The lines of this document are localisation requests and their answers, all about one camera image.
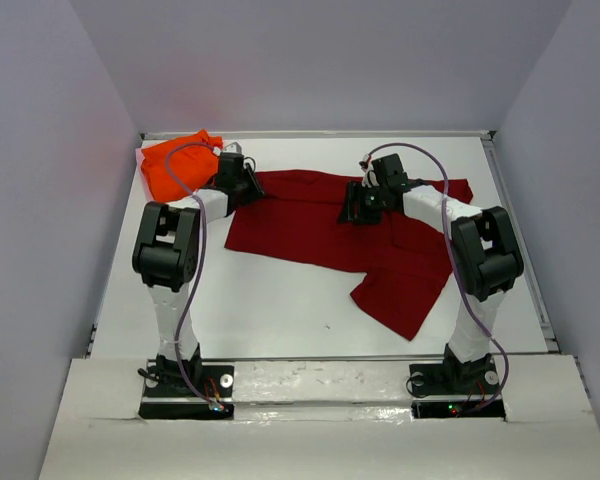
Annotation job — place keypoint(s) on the white front panel board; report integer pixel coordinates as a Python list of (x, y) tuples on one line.
[(324, 420)]

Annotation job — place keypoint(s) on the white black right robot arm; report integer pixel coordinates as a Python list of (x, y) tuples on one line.
[(484, 256)]

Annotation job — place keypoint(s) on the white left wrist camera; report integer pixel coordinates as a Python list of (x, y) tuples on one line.
[(233, 148)]

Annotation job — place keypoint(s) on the orange t shirt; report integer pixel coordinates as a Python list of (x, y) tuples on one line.
[(193, 165)]

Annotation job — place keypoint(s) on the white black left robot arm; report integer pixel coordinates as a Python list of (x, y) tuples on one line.
[(169, 256)]

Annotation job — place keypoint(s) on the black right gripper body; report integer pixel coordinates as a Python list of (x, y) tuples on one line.
[(372, 204)]

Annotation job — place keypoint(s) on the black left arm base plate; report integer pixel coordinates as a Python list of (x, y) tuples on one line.
[(165, 399)]

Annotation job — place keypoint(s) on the right side aluminium rail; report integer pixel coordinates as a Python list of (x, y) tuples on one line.
[(491, 153)]

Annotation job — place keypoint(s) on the white table edge rail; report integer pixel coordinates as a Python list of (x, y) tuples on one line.
[(284, 134)]

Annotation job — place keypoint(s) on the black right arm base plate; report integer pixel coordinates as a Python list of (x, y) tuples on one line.
[(437, 394)]

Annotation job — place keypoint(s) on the dark red t shirt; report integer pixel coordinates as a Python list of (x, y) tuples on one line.
[(404, 261)]

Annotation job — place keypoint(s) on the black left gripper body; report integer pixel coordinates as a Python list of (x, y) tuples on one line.
[(248, 186)]

